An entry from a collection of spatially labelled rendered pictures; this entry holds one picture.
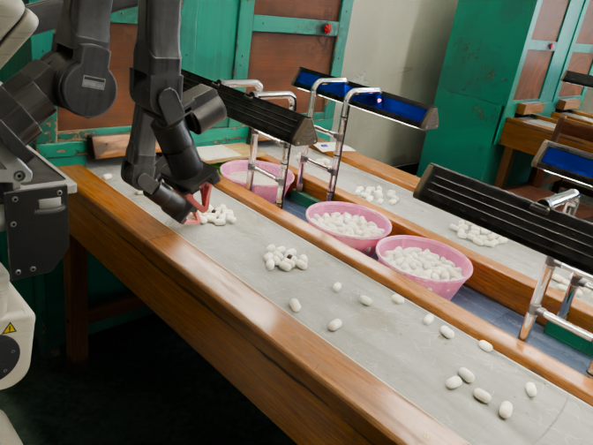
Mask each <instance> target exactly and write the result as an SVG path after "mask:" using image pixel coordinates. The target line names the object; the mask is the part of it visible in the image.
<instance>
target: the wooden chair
mask: <svg viewBox="0 0 593 445"><path fill-rule="evenodd" d="M561 133H562V134H566V135H568V136H572V137H575V138H577V139H581V140H586V141H589V142H592V143H593V125H591V124H584V123H582V122H578V121H574V120H572V119H568V118H567V116H563V115H560V116H559V120H558V122H557V124H556V126H555V129H554V131H553V134H552V137H551V139H550V141H552V142H556V143H558V140H559V136H560V134H561ZM545 172H546V171H545V170H541V169H538V171H537V175H536V178H535V180H534V183H533V185H532V186H524V187H520V188H515V189H512V190H507V191H508V192H512V193H514V194H517V195H520V196H522V197H524V198H527V199H529V200H534V201H539V200H541V199H544V198H547V197H549V196H552V195H554V194H556V193H555V192H551V191H549V190H546V189H544V188H542V187H541V185H542V183H543V180H544V175H545ZM540 187H541V188H540ZM565 205H566V204H563V205H561V206H558V207H556V208H555V209H557V210H559V211H561V212H563V210H564V207H565ZM575 217H578V218H581V219H582V220H585V221H588V222H590V223H593V207H590V206H588V205H585V204H583V203H581V202H580V203H579V207H578V209H577V211H576V214H575Z"/></svg>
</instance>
